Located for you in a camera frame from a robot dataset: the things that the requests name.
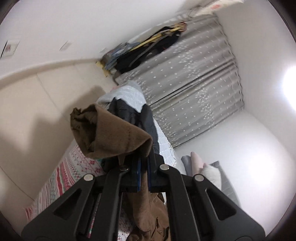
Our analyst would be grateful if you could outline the brown corduroy coat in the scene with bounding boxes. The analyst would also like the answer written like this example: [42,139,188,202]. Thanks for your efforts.
[70,104,171,240]

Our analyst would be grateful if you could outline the dark quilted jacket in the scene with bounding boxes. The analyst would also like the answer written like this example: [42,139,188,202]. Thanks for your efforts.
[108,98,159,154]

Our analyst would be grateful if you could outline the stacked pillows and bedding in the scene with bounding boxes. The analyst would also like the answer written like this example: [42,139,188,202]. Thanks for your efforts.
[181,153,240,206]

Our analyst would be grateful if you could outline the grey dotted curtain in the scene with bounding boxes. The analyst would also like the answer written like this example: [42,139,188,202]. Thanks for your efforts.
[116,15,244,147]

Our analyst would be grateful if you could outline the light blue quilt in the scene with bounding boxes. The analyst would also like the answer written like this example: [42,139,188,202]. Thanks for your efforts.
[96,81,177,167]

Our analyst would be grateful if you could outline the patterned red green bedspread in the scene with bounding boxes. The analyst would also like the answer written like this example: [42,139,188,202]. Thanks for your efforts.
[25,144,140,240]

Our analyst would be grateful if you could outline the white wall socket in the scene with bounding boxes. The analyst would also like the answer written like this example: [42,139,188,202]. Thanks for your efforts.
[59,41,72,51]

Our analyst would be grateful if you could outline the white wall switch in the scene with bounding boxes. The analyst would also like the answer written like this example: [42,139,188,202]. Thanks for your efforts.
[1,40,20,58]

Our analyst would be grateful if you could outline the pile of hanging clothes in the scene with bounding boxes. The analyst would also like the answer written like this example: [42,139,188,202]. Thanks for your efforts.
[97,21,187,76]

